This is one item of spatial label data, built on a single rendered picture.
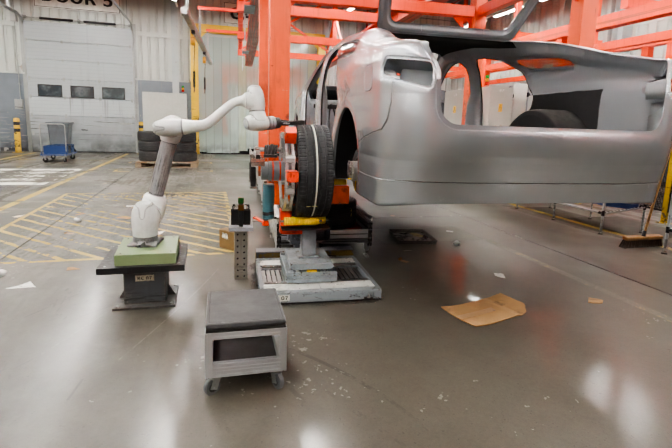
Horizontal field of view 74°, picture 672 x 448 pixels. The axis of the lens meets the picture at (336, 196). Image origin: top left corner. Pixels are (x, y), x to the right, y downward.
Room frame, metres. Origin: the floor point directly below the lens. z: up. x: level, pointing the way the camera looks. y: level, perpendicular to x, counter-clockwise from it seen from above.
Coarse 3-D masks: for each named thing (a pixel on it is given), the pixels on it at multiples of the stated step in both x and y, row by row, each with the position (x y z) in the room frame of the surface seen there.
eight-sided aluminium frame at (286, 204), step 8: (280, 136) 3.28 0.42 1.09; (280, 144) 3.32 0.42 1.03; (280, 152) 3.38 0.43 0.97; (280, 160) 3.40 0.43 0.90; (288, 160) 2.91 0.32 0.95; (288, 168) 2.91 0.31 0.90; (280, 184) 3.37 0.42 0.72; (280, 192) 3.32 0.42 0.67; (288, 192) 2.91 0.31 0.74; (280, 200) 3.27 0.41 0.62; (288, 200) 3.28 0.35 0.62; (288, 208) 3.05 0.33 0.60
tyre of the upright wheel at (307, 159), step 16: (304, 128) 3.10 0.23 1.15; (320, 128) 3.11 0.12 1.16; (304, 144) 2.94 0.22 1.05; (320, 144) 2.97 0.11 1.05; (304, 160) 2.89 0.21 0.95; (320, 160) 2.92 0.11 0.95; (304, 176) 2.87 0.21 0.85; (320, 176) 2.90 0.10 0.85; (304, 192) 2.89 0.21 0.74; (320, 192) 2.92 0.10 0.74; (304, 208) 2.98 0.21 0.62; (320, 208) 2.99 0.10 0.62
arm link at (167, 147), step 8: (160, 136) 2.98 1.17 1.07; (176, 136) 2.98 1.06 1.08; (160, 144) 3.00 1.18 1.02; (168, 144) 2.98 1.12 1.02; (176, 144) 3.04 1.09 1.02; (160, 152) 2.98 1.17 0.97; (168, 152) 2.99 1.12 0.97; (160, 160) 2.98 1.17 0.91; (168, 160) 3.00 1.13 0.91; (160, 168) 2.98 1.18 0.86; (168, 168) 3.01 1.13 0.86; (152, 176) 3.00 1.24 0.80; (160, 176) 2.98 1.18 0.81; (168, 176) 3.04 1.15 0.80; (152, 184) 2.99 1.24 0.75; (160, 184) 2.99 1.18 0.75; (152, 192) 2.98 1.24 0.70; (160, 192) 3.00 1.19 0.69; (144, 200) 2.97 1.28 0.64; (152, 200) 2.96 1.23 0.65; (160, 200) 2.99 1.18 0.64; (160, 208) 2.98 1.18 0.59
